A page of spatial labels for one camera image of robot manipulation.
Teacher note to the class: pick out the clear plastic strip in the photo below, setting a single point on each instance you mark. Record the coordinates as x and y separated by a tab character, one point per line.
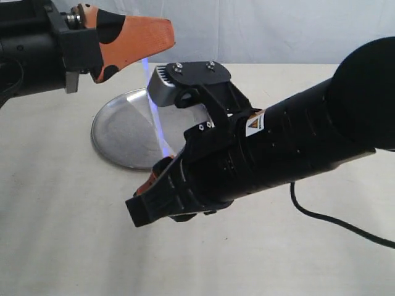
154	112

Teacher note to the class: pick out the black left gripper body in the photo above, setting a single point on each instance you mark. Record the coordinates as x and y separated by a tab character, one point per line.
78	40

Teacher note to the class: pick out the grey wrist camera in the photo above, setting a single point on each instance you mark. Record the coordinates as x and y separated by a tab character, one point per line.
166	89
71	82

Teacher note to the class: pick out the round silver metal plate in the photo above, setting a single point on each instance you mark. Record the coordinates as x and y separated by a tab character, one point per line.
123	132

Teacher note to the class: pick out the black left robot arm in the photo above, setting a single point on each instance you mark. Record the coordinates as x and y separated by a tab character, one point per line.
44	49

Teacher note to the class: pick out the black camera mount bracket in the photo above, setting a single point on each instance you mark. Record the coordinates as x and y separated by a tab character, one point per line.
207	83

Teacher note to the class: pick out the white backdrop curtain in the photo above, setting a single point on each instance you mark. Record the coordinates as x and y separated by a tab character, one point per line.
265	32

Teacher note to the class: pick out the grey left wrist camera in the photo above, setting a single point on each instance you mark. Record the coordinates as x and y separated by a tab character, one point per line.
71	82

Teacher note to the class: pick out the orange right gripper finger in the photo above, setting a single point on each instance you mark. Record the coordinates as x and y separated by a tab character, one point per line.
156	171

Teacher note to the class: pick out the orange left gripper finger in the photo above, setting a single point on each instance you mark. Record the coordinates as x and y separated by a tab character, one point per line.
125	39

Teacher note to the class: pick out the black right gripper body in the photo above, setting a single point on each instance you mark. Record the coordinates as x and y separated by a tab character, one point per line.
214	168

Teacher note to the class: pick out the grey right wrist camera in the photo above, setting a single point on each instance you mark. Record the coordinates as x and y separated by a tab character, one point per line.
166	89

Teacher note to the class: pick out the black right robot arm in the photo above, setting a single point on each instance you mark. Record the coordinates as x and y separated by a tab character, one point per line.
348	116

